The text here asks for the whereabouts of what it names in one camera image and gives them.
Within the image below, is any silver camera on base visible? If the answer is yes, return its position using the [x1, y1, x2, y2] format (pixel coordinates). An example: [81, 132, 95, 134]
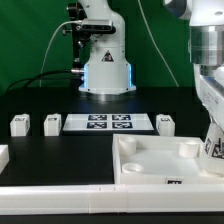
[80, 19, 116, 34]

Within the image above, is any white thin cable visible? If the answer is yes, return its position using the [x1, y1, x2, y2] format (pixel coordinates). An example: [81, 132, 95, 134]
[39, 20, 83, 88]

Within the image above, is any white part at left edge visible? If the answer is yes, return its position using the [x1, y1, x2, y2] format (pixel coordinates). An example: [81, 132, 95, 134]
[0, 145, 9, 174]

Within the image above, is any black cable bundle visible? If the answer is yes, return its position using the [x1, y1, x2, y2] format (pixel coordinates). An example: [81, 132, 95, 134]
[5, 69, 84, 93]

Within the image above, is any white plate with AprilTags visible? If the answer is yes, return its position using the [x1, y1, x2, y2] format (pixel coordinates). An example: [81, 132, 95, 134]
[63, 113, 153, 132]

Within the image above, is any white L-shaped obstacle fence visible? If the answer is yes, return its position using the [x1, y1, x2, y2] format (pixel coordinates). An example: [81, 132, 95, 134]
[0, 184, 224, 215]

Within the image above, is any white square tabletop part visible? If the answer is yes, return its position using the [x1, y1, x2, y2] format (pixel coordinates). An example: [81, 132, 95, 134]
[112, 134, 224, 185]

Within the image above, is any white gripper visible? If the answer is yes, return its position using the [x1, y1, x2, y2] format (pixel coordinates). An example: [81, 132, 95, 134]
[193, 64, 224, 129]

